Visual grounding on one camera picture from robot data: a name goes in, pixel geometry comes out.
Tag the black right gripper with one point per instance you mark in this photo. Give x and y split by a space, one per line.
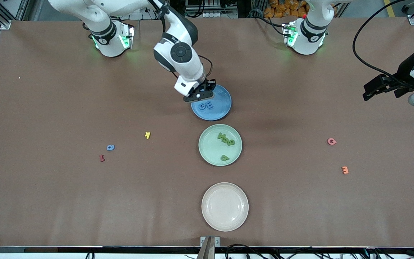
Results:
208 85

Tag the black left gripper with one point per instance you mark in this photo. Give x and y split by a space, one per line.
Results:
403 71

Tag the blue foam letter E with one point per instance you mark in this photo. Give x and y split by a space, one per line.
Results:
209 105

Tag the blue foam letter G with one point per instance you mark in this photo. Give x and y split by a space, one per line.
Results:
201 106

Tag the green foam letter N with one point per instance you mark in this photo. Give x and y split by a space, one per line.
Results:
220 135

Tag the green foam letter U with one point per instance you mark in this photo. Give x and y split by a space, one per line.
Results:
225 139

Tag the green foam letter B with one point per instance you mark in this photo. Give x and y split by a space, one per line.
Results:
231 142

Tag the green foam letter P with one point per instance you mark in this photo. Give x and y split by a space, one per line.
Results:
223 158

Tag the blue foam letter Q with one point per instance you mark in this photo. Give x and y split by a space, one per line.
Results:
110 147

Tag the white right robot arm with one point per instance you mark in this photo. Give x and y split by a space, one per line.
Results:
182 54

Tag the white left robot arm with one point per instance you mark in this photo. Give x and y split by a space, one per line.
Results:
306 39

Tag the blue plate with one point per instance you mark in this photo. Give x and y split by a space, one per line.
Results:
221 104

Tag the green plate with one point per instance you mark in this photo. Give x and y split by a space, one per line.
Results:
210 149

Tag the white power strip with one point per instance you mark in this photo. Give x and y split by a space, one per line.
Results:
210 14

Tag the yellow foam letter K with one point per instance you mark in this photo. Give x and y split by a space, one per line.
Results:
147 135

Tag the pink foam letter G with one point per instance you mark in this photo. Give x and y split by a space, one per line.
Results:
329 141

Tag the orange foam letter E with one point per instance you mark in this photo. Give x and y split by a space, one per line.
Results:
345 170

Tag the bag of oranges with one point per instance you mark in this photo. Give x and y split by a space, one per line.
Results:
282 7

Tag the beige pink plate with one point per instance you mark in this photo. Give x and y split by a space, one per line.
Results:
225 207

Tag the brown table cover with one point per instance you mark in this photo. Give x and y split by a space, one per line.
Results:
156 198

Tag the silver camera mount bracket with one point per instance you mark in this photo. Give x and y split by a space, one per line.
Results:
210 242

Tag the black table edge rail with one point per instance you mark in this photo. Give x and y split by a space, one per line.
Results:
84 249

